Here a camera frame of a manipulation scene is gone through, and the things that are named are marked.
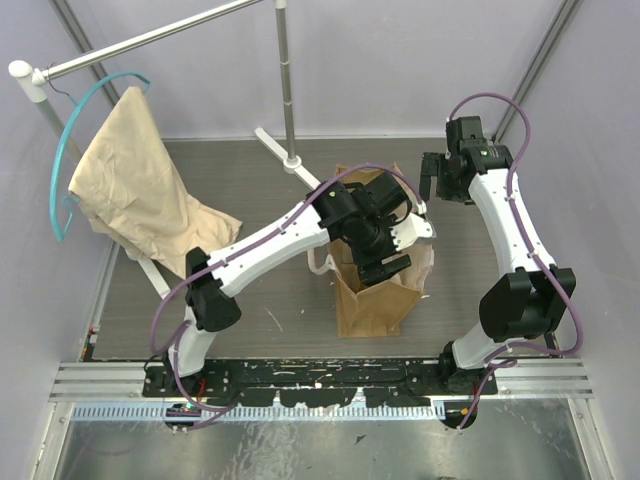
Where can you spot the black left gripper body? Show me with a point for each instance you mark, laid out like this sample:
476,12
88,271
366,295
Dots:
382,269

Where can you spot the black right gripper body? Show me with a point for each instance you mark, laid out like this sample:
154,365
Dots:
437,164

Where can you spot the brown canvas tote bag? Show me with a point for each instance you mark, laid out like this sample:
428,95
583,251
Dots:
390,310

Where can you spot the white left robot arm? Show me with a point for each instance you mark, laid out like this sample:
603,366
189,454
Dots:
217,278

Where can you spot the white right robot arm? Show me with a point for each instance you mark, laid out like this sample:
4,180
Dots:
528,300

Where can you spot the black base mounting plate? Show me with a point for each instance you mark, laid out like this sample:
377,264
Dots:
315,383

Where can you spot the beige cloth garment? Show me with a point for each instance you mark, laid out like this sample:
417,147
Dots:
128,187

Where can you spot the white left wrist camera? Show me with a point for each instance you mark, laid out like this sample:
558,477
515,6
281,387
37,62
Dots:
412,230

